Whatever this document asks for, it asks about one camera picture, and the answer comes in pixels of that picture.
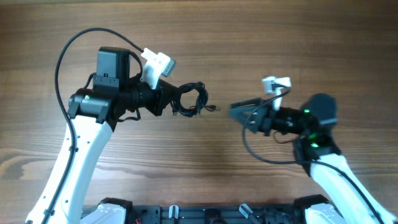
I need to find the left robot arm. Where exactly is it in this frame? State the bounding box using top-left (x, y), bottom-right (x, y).
top-left (26, 47), bottom-right (179, 223)

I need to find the black left camera cable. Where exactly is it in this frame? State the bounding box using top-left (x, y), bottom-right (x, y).
top-left (40, 27), bottom-right (146, 224)

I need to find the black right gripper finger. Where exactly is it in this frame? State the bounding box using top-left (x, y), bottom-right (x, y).
top-left (229, 98), bottom-right (262, 117)
top-left (229, 108), bottom-right (258, 133)

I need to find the black right camera cable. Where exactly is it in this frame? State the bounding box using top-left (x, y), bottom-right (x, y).
top-left (241, 88), bottom-right (386, 224)

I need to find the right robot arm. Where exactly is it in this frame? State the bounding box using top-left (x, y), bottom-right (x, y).
top-left (229, 93), bottom-right (397, 223)

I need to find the black camera cable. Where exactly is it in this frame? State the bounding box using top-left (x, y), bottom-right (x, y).
top-left (40, 27), bottom-right (146, 224)
top-left (241, 88), bottom-right (386, 224)

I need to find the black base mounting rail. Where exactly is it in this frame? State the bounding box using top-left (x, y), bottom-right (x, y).
top-left (127, 204), bottom-right (303, 224)

